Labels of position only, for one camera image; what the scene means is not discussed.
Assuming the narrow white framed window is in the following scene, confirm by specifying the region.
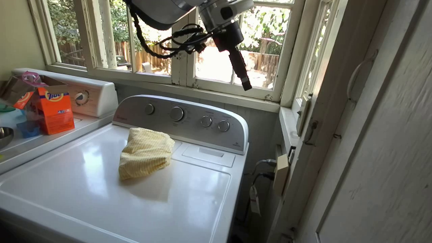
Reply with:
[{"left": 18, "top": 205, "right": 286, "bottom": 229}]
[{"left": 292, "top": 0, "right": 339, "bottom": 109}]

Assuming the large silver washer knob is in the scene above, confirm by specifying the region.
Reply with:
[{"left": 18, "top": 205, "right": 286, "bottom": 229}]
[{"left": 169, "top": 106, "right": 185, "bottom": 122}]

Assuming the metal hook latch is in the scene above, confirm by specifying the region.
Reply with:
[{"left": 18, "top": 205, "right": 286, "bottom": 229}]
[{"left": 303, "top": 120, "right": 319, "bottom": 146}]

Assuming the large white framed window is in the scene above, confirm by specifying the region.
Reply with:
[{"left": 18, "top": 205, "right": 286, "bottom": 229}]
[{"left": 28, "top": 0, "right": 306, "bottom": 103}]

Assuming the yellow striped cloth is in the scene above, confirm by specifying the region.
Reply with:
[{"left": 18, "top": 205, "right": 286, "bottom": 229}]
[{"left": 118, "top": 127, "right": 176, "bottom": 181}]

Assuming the white dryer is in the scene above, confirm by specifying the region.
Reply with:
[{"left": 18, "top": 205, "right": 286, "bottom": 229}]
[{"left": 0, "top": 68, "right": 119, "bottom": 175}]

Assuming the dryer knob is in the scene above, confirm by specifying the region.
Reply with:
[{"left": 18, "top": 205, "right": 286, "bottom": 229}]
[{"left": 74, "top": 90, "right": 90, "bottom": 107}]

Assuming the white paper tag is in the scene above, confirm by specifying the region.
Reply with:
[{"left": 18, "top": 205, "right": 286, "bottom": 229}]
[{"left": 249, "top": 185, "right": 261, "bottom": 217}]

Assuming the white wooden door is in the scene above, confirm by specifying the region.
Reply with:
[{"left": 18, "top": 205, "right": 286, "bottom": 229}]
[{"left": 268, "top": 0, "right": 432, "bottom": 243}]

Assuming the orange detergent box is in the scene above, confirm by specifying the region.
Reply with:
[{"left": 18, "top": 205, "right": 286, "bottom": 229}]
[{"left": 0, "top": 75, "right": 75, "bottom": 135}]

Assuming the pink plastic bag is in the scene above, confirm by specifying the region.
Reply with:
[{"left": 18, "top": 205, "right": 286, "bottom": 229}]
[{"left": 22, "top": 71, "right": 44, "bottom": 87}]

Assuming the white washing machine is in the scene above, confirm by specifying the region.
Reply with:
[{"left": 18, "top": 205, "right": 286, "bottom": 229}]
[{"left": 0, "top": 94, "right": 249, "bottom": 243}]

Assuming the washing machine lid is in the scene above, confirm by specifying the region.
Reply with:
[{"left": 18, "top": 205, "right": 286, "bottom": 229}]
[{"left": 0, "top": 124, "right": 233, "bottom": 243}]

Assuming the metal bowl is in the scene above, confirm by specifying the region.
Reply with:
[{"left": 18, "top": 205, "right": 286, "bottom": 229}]
[{"left": 0, "top": 127, "right": 15, "bottom": 149}]

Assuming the grey cable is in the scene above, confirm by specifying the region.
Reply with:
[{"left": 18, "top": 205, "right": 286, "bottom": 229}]
[{"left": 244, "top": 158, "right": 277, "bottom": 176}]

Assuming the white door handle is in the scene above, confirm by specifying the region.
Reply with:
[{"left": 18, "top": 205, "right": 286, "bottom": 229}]
[{"left": 347, "top": 49, "right": 379, "bottom": 102}]

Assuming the black cable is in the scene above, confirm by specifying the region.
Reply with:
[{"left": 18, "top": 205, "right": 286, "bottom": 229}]
[{"left": 243, "top": 172, "right": 275, "bottom": 220}]

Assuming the cream wall socket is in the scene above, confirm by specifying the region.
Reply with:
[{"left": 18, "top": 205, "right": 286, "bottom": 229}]
[{"left": 272, "top": 153, "right": 290, "bottom": 196}]

